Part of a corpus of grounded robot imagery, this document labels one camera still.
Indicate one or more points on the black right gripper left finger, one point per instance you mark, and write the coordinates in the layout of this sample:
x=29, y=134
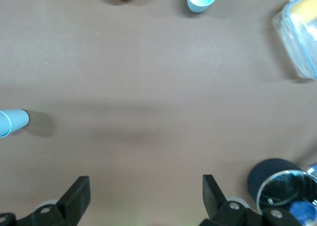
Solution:
x=74, y=198

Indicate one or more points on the dark blue pot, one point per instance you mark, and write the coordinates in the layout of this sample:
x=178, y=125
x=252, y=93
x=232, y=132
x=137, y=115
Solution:
x=262, y=176

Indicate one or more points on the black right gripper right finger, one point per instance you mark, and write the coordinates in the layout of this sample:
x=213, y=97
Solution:
x=213, y=198

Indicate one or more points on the blue cup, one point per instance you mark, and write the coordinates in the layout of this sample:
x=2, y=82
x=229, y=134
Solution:
x=198, y=6
x=17, y=119

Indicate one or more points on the glass pot lid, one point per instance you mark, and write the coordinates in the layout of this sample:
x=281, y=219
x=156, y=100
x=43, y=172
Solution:
x=284, y=186

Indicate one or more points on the clear plastic container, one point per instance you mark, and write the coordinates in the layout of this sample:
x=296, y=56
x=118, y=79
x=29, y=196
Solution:
x=292, y=37

